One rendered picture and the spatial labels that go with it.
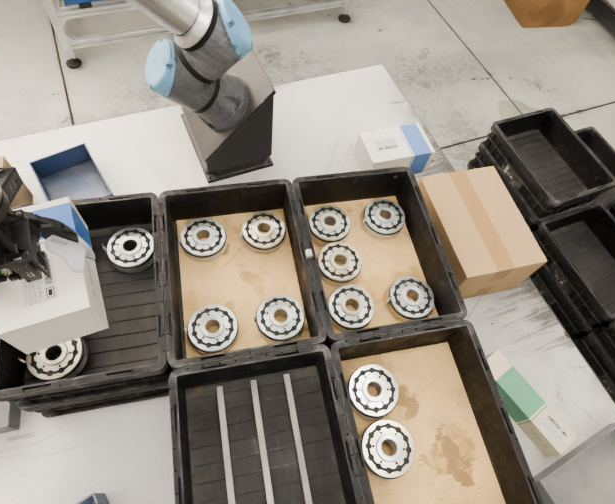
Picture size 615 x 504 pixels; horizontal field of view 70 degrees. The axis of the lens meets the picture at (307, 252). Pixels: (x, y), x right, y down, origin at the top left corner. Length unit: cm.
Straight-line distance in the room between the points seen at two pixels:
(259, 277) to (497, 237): 59
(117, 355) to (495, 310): 93
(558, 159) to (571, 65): 156
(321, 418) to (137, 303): 46
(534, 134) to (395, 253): 114
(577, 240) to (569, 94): 148
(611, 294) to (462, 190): 89
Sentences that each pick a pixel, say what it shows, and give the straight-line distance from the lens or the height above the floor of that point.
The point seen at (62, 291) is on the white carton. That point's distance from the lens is 72.
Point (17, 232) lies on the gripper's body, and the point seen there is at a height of 125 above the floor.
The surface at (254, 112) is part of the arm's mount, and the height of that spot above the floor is 93.
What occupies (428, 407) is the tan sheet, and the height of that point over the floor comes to 83.
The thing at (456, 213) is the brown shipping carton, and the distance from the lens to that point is 118.
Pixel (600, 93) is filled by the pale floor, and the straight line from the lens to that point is 345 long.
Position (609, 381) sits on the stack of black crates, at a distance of 189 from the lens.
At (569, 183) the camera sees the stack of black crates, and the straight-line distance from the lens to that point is 199.
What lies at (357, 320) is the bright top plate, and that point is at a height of 86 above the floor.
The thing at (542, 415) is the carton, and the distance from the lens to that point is 118.
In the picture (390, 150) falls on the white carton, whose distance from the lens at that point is 134.
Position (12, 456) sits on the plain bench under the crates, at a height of 70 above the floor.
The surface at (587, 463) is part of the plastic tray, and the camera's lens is 128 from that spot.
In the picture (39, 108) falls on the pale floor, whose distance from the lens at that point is 275.
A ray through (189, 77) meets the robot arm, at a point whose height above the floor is 106.
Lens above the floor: 175
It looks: 61 degrees down
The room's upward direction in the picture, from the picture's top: 11 degrees clockwise
